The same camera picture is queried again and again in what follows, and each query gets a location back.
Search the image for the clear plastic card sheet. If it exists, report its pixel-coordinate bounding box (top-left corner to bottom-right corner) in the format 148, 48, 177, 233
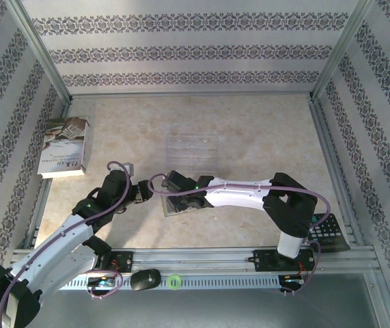
165, 134, 220, 174

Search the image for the paperback book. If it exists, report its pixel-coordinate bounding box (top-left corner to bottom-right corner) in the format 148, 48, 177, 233
37, 115, 92, 179

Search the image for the black computer mouse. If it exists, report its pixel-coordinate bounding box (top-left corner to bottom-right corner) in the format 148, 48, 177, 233
129, 269, 162, 292

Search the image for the grey metal panel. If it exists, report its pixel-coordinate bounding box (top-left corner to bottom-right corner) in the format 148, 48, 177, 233
0, 273, 390, 328

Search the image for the black calculator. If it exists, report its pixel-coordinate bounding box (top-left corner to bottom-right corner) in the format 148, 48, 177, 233
307, 212, 350, 254

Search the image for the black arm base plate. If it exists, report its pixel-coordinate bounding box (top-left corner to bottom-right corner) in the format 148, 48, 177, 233
253, 249, 316, 273
95, 250, 135, 274

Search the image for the aluminium side rail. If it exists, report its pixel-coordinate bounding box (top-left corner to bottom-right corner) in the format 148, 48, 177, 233
307, 95, 370, 249
22, 98, 74, 250

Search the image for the aluminium mounting rail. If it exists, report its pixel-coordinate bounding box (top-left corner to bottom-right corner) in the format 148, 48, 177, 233
8, 247, 378, 274

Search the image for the aluminium back rail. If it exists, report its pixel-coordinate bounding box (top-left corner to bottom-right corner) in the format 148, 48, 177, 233
67, 90, 316, 102

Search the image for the green tape ring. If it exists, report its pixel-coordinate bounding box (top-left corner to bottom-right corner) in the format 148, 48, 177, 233
167, 273, 183, 290

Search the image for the slotted grey cable duct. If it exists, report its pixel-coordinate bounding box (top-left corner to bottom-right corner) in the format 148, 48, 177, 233
20, 275, 281, 292

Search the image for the aluminium frame post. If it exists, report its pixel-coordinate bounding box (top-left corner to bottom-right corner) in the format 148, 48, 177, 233
8, 0, 73, 105
309, 0, 380, 103

